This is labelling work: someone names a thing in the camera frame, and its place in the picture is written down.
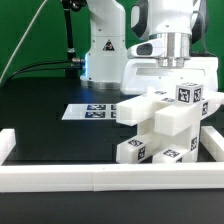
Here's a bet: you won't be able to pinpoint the white tag base sheet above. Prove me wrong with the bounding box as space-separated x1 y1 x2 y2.
62 104 116 120

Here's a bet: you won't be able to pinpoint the white chair seat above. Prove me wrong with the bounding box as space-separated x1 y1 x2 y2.
137 119 200 162

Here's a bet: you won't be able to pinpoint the black cables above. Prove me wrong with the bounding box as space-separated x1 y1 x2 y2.
4 58 85 85

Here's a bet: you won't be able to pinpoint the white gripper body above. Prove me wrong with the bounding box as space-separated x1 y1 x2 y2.
120 57 218 95

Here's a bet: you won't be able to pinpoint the black camera stand pole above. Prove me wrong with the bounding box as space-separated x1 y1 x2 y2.
59 0 88 80

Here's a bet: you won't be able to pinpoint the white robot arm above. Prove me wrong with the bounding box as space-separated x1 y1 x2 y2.
81 0 218 94

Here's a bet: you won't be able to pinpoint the white tagged cube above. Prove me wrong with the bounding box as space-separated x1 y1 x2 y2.
176 82 203 105

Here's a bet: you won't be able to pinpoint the white chair back frame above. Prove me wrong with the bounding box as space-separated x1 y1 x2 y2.
116 91 224 136

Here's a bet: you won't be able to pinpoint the grey white cable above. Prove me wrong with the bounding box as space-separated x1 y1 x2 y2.
0 0 50 88

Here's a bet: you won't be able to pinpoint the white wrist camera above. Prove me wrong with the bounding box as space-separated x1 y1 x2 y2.
127 38 163 59

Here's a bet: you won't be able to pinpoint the white U-shaped obstacle frame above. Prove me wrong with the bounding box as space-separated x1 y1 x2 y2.
0 129 224 192

